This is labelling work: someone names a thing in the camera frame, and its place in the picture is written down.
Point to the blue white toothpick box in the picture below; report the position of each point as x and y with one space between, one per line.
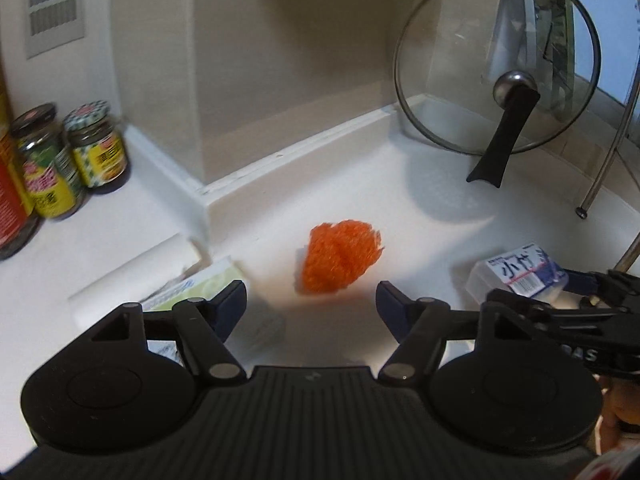
527 271

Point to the white medicine box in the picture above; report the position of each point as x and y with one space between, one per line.
259 329

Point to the glass pot lid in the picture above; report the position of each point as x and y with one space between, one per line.
495 78

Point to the white paper roll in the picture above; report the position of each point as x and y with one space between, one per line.
134 281

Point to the green label sauce jar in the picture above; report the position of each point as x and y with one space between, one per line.
50 174

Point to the person right hand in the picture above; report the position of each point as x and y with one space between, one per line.
620 404

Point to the yellow label sauce jar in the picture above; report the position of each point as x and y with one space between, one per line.
95 139

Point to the metal rack legs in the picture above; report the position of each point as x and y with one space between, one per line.
632 252

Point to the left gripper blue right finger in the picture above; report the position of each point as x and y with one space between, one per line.
398 312

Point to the red label oil bottle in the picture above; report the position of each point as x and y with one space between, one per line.
19 219

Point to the orange mesh scrubber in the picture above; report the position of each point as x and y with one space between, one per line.
338 254

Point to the grey wall vent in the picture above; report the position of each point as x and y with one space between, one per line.
52 23

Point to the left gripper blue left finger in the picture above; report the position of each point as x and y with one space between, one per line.
229 307

